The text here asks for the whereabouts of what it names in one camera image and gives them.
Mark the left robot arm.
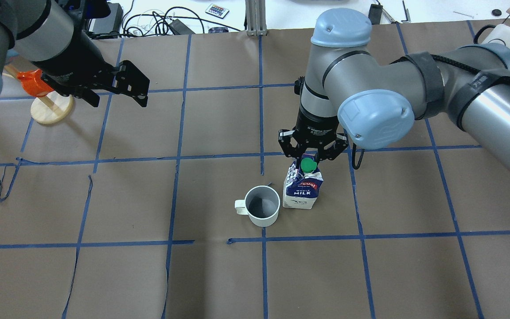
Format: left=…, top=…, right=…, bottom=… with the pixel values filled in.
left=0, top=0, right=150, bottom=107

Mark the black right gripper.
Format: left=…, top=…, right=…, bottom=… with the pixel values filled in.
left=278, top=106, right=350, bottom=163

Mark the white ribbed mug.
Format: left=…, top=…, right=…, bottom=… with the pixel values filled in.
left=234, top=185, right=281, bottom=227

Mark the blue white milk carton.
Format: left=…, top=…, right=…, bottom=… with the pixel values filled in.
left=282, top=154, right=323, bottom=210

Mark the wooden mug tree stand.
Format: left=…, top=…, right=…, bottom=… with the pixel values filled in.
left=4, top=64, right=74, bottom=125

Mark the orange mug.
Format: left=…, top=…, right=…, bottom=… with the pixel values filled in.
left=16, top=69, right=55, bottom=97

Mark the allen key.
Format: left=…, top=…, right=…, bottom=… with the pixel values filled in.
left=401, top=0, right=411, bottom=23

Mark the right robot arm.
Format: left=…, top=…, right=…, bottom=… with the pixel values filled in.
left=278, top=8, right=510, bottom=171

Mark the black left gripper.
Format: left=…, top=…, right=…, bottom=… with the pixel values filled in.
left=42, top=60, right=150, bottom=108

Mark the aluminium frame post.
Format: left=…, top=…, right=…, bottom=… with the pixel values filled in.
left=245, top=0, right=268, bottom=36

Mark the small remote control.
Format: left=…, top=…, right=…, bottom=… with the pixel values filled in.
left=205, top=4, right=229, bottom=19

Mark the black power adapter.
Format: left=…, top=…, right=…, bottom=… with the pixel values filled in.
left=168, top=19, right=195, bottom=35

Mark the black power brick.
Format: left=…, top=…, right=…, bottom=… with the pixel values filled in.
left=368, top=4, right=384, bottom=25

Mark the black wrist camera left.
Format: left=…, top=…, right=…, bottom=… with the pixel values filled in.
left=60, top=0, right=125, bottom=38

